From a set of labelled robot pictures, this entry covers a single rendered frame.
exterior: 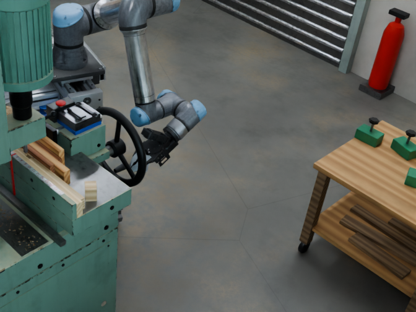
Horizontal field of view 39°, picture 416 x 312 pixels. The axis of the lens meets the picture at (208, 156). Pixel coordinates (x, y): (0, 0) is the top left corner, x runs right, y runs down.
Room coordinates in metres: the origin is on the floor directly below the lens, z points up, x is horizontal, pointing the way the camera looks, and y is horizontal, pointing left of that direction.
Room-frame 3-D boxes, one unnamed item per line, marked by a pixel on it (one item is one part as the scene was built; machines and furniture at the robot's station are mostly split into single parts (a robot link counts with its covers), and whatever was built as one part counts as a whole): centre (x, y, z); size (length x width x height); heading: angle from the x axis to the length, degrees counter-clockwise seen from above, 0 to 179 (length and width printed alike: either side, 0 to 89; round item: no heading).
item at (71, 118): (1.52, 0.43, 0.99); 0.13 x 0.11 x 0.06; 52
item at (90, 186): (1.25, 0.31, 0.92); 0.04 x 0.03 x 0.04; 16
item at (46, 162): (1.37, 0.52, 0.93); 0.24 x 0.01 x 0.05; 52
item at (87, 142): (1.51, 0.42, 0.91); 0.15 x 0.14 x 0.09; 52
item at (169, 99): (1.91, 0.17, 0.82); 0.11 x 0.11 x 0.08; 49
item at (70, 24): (2.15, 0.61, 0.98); 0.13 x 0.12 x 0.14; 139
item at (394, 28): (3.80, -1.13, 0.30); 0.19 x 0.18 x 0.60; 140
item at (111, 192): (1.45, 0.48, 0.87); 0.61 x 0.30 x 0.06; 52
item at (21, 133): (1.33, 0.53, 1.03); 0.14 x 0.07 x 0.09; 142
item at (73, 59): (2.14, 0.61, 0.87); 0.15 x 0.15 x 0.10
